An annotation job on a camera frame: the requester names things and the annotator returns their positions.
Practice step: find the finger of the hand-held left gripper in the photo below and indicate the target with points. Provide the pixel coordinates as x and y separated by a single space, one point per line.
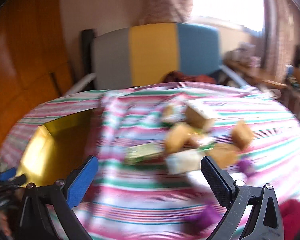
17 180
8 173

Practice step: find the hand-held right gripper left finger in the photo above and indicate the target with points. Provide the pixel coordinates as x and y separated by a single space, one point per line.
83 180

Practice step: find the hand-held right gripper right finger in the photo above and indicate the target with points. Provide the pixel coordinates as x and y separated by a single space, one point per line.
216 180

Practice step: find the purple packet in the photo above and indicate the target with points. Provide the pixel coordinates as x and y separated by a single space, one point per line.
205 218
246 167

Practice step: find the white roll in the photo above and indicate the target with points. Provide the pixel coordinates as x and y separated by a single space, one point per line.
183 161

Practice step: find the cardboard box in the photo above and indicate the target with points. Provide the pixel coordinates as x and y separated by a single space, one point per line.
57 150

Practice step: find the white green packet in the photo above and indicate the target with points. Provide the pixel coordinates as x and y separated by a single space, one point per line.
202 142

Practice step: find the yellow green packet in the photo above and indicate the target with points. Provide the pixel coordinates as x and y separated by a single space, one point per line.
142 153

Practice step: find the small tan block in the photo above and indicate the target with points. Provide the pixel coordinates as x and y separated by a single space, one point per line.
168 112

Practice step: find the striped bed sheet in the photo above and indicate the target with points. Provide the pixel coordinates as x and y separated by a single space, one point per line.
145 195

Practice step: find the wooden desk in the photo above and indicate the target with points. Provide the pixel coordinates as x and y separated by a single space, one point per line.
252 73

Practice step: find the wooden wardrobe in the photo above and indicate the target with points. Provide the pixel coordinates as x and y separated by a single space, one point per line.
22 55

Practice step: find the cluttered shelf unit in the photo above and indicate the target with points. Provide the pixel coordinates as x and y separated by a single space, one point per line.
298 80

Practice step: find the white box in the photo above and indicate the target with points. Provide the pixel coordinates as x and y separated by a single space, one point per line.
246 51

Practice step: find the grey yellow blue headboard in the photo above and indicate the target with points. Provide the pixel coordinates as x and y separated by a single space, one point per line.
152 55

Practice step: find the pink patterned curtain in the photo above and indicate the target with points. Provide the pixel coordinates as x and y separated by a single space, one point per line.
165 0
282 30

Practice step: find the white bed rail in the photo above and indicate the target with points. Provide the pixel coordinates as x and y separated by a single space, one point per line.
81 83

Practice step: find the grey bed rail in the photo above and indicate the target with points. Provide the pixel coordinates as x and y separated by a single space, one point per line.
230 76

